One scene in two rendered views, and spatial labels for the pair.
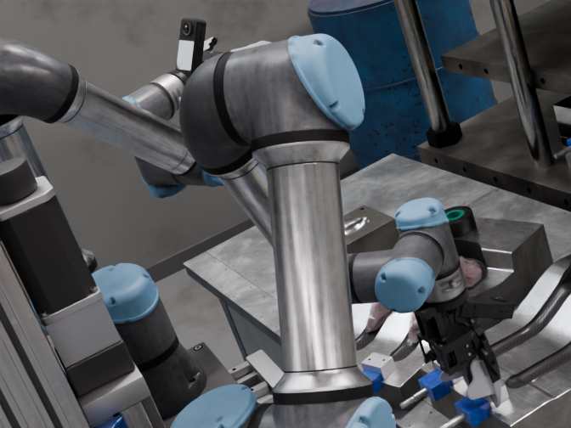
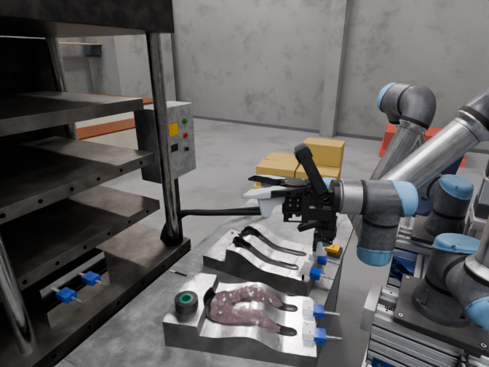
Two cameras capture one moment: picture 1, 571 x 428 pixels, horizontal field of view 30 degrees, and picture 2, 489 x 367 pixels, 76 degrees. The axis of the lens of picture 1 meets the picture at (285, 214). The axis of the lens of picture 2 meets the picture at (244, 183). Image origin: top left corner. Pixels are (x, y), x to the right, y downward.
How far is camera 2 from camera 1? 2.51 m
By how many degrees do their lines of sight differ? 116
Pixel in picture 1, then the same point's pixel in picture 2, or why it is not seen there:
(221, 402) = (452, 179)
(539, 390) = (303, 247)
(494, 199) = (84, 353)
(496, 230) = (192, 287)
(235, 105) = not seen: hidden behind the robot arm
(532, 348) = (280, 257)
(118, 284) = (458, 237)
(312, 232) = not seen: hidden behind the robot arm
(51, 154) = not seen: outside the picture
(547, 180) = (63, 335)
